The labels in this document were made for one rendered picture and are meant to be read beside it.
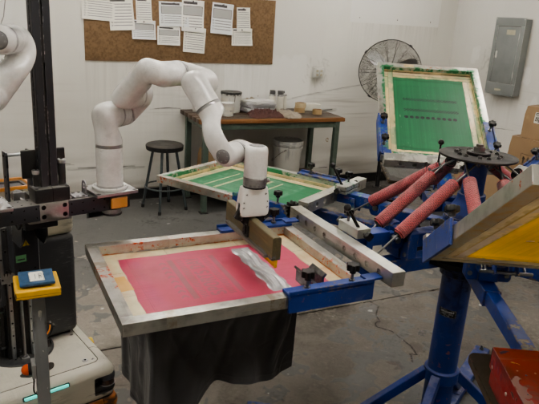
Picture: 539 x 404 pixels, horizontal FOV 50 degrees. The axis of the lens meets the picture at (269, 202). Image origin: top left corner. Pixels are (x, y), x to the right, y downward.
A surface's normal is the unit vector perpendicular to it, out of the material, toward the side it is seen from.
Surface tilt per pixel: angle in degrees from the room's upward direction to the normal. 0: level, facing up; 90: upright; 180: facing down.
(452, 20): 90
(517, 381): 0
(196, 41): 89
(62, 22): 90
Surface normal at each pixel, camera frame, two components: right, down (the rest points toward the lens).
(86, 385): 0.63, 0.27
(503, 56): -0.90, 0.07
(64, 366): 0.06, -0.95
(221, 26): 0.39, 0.26
